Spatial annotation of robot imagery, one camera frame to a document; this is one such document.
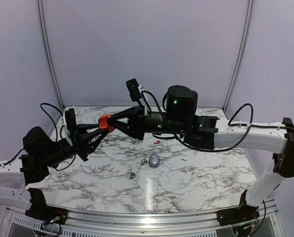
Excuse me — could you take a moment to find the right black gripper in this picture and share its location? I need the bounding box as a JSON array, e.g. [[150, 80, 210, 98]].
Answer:
[[107, 106, 187, 141]]

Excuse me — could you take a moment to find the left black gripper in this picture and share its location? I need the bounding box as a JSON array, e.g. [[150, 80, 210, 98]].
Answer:
[[42, 123, 109, 168]]

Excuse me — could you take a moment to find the red earbud charging case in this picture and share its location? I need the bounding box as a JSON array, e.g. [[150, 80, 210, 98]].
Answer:
[[98, 115, 115, 133]]

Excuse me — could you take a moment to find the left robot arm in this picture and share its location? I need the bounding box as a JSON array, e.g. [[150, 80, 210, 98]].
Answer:
[[0, 109, 113, 220]]

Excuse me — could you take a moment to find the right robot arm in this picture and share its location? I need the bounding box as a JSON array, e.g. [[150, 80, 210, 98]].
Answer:
[[107, 85, 294, 221]]

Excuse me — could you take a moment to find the grey blue charging case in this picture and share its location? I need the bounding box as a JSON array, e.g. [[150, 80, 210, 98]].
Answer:
[[148, 154, 160, 167]]

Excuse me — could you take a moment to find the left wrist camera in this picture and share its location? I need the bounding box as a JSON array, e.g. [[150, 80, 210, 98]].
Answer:
[[64, 108, 76, 146]]

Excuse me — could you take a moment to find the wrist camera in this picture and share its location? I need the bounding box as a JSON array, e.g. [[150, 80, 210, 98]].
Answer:
[[126, 78, 142, 102], [64, 108, 76, 146]]

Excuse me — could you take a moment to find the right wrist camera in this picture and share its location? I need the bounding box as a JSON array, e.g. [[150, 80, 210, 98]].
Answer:
[[126, 78, 142, 102]]

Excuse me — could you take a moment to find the front aluminium rail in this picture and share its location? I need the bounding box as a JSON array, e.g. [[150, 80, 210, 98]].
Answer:
[[0, 197, 286, 237]]

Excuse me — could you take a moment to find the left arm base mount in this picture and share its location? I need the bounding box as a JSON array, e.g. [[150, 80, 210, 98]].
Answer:
[[25, 188, 68, 225]]

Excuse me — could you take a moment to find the right aluminium frame post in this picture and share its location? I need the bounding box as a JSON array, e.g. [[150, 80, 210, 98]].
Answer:
[[222, 0, 255, 112]]

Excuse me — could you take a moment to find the aluminium frame post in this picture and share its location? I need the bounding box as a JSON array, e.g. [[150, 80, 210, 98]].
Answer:
[[36, 0, 65, 108], [222, 0, 255, 112]]

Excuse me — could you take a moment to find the left aluminium frame post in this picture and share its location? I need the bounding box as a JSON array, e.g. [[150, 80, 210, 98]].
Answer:
[[36, 0, 65, 108]]

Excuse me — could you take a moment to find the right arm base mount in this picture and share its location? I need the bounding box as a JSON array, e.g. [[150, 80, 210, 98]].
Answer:
[[217, 190, 259, 226]]

